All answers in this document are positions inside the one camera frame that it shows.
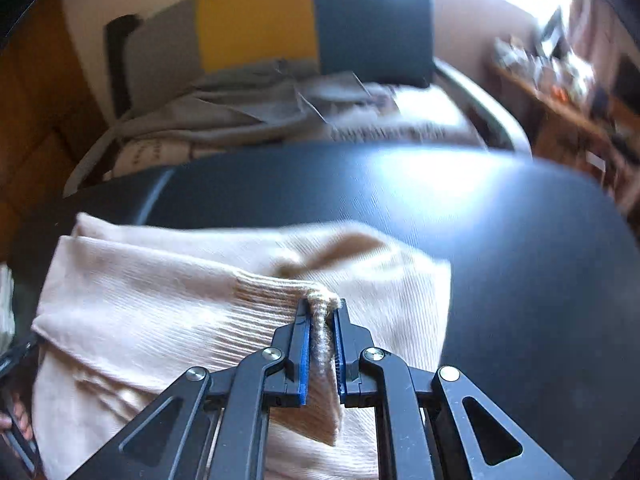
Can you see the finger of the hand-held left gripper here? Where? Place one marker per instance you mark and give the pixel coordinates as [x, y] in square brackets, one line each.
[22, 440]
[17, 360]

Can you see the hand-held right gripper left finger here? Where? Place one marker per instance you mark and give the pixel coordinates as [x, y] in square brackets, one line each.
[302, 355]

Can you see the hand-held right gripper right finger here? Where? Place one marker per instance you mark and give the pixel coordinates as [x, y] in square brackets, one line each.
[340, 355]

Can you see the beige knit sweater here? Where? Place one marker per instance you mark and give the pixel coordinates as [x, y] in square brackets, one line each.
[175, 310]

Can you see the pinkish blurred object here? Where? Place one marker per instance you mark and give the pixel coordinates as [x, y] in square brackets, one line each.
[22, 415]

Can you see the pale knit cloth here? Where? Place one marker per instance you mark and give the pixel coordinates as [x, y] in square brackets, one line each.
[6, 305]

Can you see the grey blanket on chair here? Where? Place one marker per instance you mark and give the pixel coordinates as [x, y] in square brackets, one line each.
[425, 125]

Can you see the wooden wardrobe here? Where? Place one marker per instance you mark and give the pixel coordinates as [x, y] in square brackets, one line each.
[40, 110]

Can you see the grey hooded garment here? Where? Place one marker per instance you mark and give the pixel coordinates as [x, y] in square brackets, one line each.
[225, 110]

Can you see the wooden desk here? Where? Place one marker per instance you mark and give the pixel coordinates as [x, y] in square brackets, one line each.
[560, 110]

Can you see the grey yellow blue armchair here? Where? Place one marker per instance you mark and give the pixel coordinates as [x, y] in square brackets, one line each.
[250, 20]

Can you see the cluster of jars and boxes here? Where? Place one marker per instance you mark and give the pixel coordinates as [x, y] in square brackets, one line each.
[540, 65]

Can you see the pale patterned curtain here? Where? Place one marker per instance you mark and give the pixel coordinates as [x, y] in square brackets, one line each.
[590, 20]

